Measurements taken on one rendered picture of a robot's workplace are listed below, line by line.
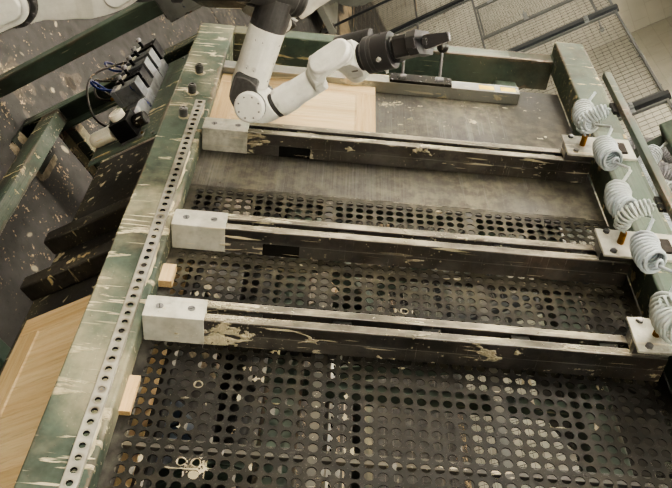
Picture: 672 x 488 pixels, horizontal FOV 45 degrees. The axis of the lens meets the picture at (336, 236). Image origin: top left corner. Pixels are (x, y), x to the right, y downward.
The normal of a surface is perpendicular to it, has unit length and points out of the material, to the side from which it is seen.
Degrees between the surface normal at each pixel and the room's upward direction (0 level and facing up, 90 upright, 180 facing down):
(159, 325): 90
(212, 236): 90
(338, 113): 58
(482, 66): 90
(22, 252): 0
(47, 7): 90
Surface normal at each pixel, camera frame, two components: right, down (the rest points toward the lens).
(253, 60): -0.19, 0.34
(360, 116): 0.08, -0.79
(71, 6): -0.04, 0.62
